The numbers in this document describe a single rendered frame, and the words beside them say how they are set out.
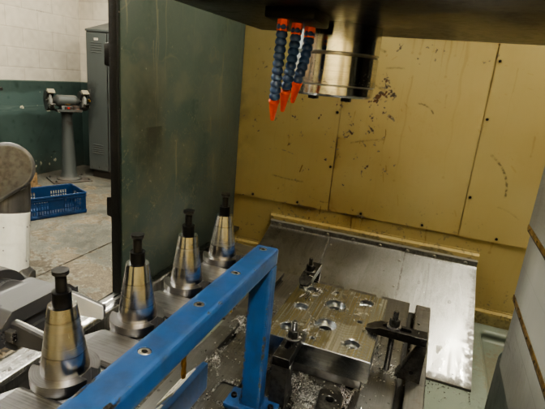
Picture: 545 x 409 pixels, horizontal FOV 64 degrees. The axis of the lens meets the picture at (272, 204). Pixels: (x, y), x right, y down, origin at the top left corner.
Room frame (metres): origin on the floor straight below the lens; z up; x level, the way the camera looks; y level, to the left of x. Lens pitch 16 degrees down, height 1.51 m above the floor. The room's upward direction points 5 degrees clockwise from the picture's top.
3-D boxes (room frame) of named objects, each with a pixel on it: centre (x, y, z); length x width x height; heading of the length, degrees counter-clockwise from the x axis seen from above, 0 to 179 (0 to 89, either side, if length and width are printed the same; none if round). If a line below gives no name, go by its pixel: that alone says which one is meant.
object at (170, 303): (0.52, 0.13, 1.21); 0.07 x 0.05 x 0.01; 70
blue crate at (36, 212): (4.21, 2.24, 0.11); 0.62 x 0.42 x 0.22; 137
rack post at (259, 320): (0.70, 0.00, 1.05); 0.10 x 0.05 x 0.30; 70
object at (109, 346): (0.41, 0.17, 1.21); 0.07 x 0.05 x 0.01; 70
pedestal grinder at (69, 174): (5.51, 2.65, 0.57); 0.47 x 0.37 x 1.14; 131
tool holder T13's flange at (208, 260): (0.67, 0.08, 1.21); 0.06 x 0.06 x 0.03
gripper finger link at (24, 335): (0.46, 0.28, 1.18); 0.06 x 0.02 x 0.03; 70
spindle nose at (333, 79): (0.85, -0.09, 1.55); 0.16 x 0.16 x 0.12
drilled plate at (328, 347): (0.92, -0.16, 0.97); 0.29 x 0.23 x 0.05; 160
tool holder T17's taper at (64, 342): (0.36, 0.19, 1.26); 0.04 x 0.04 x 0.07
